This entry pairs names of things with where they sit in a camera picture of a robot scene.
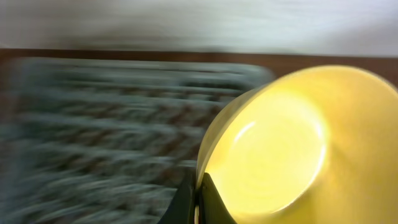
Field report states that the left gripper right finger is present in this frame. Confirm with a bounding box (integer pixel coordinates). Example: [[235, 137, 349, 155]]
[[198, 173, 236, 224]]

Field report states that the yellow bowl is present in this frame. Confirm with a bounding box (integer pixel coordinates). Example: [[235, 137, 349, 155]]
[[196, 65, 397, 223]]

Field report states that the grey dishwasher rack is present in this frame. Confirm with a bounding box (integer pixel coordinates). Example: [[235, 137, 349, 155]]
[[1, 58, 274, 223]]

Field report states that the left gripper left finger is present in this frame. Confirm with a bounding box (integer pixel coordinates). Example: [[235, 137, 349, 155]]
[[158, 174, 195, 224]]

